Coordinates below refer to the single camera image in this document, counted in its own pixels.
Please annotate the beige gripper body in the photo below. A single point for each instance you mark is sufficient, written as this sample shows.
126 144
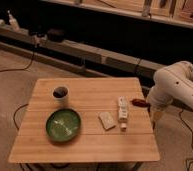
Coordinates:
156 114

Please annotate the dark red pepper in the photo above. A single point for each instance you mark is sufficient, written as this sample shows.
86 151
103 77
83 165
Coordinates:
140 103

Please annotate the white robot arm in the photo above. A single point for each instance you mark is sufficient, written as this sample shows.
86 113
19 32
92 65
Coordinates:
171 82

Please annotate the white sponge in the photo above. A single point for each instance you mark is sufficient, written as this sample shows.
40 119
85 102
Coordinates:
107 120

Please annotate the white tube bottle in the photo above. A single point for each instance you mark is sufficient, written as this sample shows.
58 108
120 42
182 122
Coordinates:
122 113

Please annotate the wooden table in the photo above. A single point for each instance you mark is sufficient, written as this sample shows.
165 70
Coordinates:
89 97

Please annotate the green bowl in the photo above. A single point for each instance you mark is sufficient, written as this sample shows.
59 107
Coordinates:
63 125

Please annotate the white cup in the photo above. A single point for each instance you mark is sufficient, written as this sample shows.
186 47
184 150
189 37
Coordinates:
61 94

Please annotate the dark round device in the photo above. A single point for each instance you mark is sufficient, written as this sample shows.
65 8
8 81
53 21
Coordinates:
55 35

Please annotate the white spray bottle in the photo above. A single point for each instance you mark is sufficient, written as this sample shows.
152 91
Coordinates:
13 22

